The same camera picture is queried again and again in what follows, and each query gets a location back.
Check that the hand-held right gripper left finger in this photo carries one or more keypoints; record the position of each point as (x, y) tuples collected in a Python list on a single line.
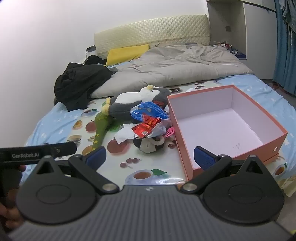
[(97, 156)]

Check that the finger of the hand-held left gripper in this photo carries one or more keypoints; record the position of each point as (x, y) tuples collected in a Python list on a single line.
[(64, 148)]

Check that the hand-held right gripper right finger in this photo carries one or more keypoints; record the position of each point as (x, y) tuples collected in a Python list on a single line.
[(203, 157)]

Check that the orange cardboard box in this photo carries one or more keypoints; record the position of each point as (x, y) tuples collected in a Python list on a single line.
[(219, 127)]

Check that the small panda plush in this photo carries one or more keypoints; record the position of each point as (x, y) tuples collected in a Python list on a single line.
[(148, 146)]

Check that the clear plastic bag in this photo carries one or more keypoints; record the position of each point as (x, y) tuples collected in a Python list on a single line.
[(159, 129)]

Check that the red snack packet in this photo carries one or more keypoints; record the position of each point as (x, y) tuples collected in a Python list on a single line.
[(144, 127)]

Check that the blue plastic bag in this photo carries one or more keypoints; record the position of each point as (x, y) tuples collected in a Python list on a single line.
[(148, 109)]

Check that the person's left hand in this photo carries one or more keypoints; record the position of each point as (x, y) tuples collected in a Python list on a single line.
[(9, 216)]

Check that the fruit print mat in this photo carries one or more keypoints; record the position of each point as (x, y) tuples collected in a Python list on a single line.
[(111, 166)]

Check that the green plush stick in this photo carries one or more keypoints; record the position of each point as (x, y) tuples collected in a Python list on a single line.
[(100, 125)]

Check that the black jacket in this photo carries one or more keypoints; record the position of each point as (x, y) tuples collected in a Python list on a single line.
[(78, 83)]

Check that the grey white penguin plush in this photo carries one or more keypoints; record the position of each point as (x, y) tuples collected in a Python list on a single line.
[(129, 97)]

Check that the black cloth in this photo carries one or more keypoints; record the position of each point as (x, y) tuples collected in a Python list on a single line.
[(93, 60)]

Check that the grey duvet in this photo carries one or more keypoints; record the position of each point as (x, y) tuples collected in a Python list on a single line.
[(173, 67)]

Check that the white strip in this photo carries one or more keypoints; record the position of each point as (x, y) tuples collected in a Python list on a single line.
[(229, 65)]

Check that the red slipper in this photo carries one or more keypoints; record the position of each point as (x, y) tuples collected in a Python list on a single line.
[(276, 86)]

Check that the black power adapter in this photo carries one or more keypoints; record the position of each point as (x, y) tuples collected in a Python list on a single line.
[(91, 48)]

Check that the yellow pillow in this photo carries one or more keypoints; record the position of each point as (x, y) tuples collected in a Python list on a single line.
[(124, 54)]

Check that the blue box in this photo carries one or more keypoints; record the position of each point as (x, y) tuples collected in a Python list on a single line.
[(239, 55)]

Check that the row of small bottles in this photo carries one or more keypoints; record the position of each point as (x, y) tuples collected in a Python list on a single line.
[(224, 44)]

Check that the blue curtain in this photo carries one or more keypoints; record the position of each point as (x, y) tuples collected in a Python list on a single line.
[(281, 58)]

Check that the grey wardrobe cabinet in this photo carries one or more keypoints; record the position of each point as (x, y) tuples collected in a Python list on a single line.
[(259, 34)]

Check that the cream quilted headboard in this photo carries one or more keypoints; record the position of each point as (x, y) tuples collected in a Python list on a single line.
[(150, 30)]

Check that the dark wall socket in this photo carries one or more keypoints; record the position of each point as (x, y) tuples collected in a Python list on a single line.
[(228, 28)]

